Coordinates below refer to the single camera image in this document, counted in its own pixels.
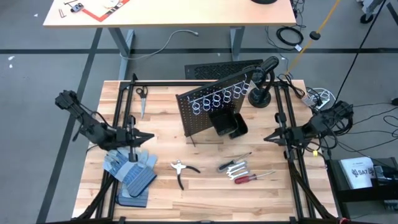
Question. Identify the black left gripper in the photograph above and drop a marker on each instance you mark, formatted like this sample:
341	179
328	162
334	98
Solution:
124	138

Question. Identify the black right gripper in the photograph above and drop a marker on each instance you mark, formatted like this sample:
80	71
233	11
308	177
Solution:
292	137

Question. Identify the red translucent object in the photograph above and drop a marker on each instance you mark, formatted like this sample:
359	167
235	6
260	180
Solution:
245	179

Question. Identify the black metal peg board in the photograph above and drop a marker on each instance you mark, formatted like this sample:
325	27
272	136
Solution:
192	119

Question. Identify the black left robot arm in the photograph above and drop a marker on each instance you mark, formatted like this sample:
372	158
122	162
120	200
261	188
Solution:
90	126

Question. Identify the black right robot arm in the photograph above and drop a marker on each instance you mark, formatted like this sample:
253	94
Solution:
323	123

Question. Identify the grey blue work glove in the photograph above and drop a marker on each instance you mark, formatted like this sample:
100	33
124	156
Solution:
130	169
132	200

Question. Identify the wide black pegboard bin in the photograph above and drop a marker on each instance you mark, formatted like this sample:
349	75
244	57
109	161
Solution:
241	126

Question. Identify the black gooseneck desk lamp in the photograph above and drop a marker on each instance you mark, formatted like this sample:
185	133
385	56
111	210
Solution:
262	93

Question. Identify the white power strip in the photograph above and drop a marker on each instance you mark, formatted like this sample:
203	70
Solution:
312	101

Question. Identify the tapered black pegboard bin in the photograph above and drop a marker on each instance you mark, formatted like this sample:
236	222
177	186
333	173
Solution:
222	121

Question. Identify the white booklet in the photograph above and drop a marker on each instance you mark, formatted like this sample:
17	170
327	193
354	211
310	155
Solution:
356	172

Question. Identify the black keyboard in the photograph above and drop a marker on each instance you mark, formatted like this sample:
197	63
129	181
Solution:
211	70

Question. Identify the black equipment case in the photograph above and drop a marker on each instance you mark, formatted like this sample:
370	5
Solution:
357	194

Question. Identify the thin black pole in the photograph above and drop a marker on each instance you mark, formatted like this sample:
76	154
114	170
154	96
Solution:
362	48

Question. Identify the light wood table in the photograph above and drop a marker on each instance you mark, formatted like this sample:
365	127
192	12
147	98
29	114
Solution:
186	14

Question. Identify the red bordered white mat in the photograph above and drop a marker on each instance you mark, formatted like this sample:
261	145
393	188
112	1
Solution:
102	7

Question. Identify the small grey device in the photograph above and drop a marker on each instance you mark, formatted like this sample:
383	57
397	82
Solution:
76	7

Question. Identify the metal hex key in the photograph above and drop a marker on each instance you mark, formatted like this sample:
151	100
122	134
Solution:
62	13
70	1

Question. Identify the wheeled equipment cart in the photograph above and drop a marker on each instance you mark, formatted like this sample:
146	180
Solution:
368	17

